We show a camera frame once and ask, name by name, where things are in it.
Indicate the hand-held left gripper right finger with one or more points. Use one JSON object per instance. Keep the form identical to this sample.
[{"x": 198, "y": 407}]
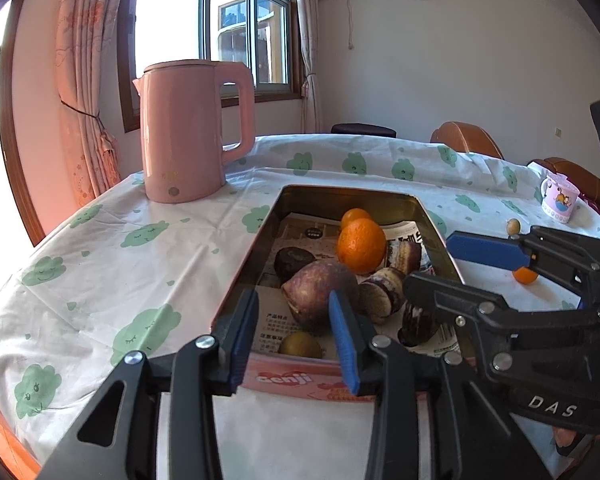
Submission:
[{"x": 342, "y": 340}]

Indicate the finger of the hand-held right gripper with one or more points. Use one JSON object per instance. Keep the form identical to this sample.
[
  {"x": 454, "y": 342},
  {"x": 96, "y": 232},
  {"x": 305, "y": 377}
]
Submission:
[
  {"x": 445, "y": 300},
  {"x": 485, "y": 249}
]

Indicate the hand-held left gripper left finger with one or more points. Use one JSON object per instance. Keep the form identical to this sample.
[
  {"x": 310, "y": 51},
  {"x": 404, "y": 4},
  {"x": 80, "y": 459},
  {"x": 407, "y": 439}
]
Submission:
[{"x": 245, "y": 340}]

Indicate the cut mangosteen piece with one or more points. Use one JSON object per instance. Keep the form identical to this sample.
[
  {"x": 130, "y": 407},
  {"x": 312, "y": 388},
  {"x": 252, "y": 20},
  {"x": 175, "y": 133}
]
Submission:
[
  {"x": 415, "y": 325},
  {"x": 380, "y": 295}
]

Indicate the olive brown round fruit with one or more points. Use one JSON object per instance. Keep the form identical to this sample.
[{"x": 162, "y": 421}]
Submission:
[{"x": 300, "y": 346}]

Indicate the purple brown passion fruit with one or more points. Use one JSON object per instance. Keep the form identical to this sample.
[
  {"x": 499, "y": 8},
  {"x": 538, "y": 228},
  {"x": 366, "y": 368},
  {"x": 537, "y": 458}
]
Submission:
[{"x": 322, "y": 300}]

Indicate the rectangular metal tin box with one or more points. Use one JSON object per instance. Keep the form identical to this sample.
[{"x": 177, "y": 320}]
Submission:
[{"x": 260, "y": 260}]

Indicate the large orange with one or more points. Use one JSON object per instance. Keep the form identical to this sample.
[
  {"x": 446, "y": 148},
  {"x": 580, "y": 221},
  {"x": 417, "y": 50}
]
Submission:
[{"x": 361, "y": 244}]

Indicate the small orange mandarin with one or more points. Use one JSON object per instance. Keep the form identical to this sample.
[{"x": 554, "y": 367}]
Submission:
[
  {"x": 525, "y": 275},
  {"x": 355, "y": 215}
]

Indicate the person's right hand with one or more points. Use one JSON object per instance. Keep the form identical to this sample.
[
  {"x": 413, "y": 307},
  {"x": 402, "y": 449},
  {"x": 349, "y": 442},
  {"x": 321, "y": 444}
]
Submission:
[{"x": 570, "y": 441}]

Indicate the small brown longan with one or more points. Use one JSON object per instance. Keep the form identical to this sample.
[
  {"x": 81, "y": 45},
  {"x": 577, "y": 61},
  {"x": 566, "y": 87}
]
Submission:
[{"x": 514, "y": 226}]

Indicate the wrapped chocolate cake snack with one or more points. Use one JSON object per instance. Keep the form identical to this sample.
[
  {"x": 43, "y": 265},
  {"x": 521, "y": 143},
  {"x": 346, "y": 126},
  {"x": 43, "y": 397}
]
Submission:
[{"x": 403, "y": 256}]

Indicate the pink cartoon cup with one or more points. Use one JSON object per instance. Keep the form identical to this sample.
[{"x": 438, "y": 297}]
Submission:
[{"x": 559, "y": 200}]

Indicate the dark purple round fruit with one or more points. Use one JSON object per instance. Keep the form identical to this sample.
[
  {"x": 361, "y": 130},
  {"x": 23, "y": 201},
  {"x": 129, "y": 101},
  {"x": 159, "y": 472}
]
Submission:
[{"x": 292, "y": 263}]

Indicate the brown leather chair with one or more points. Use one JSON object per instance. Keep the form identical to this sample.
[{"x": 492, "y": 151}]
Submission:
[{"x": 465, "y": 140}]

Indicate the printed paper sheet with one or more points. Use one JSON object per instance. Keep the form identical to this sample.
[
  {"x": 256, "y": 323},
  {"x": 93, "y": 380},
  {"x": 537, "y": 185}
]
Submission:
[{"x": 300, "y": 230}]

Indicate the brown leather sofa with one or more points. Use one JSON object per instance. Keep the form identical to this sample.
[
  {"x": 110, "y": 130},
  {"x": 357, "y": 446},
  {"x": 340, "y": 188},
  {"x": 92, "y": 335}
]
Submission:
[{"x": 585, "y": 175}]

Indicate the white tablecloth green cloud print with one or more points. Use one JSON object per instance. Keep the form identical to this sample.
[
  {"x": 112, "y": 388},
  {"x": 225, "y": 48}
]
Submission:
[{"x": 130, "y": 270}]

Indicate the dark round stool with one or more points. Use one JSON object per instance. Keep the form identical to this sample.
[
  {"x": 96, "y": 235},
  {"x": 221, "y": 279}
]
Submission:
[{"x": 362, "y": 130}]

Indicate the pink electric kettle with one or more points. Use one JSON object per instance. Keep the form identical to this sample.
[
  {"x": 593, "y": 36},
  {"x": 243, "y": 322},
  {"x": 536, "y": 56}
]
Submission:
[{"x": 180, "y": 135}]

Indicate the dark curtain tieback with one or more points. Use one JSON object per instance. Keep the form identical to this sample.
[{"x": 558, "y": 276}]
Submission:
[{"x": 100, "y": 130}]

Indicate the pale beige curtain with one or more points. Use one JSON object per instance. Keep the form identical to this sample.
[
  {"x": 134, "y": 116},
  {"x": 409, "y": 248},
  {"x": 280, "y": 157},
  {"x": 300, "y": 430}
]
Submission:
[{"x": 310, "y": 60}]

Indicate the sliding glass window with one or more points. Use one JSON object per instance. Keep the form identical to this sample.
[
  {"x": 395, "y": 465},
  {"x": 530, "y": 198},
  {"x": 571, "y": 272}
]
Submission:
[{"x": 240, "y": 20}]

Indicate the pink floral curtain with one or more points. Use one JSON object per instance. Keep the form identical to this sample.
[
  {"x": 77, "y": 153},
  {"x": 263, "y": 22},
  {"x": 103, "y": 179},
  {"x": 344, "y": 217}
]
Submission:
[{"x": 85, "y": 60}]

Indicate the wooden window frame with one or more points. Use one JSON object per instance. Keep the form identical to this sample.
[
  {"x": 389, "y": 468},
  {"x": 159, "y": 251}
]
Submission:
[{"x": 17, "y": 135}]

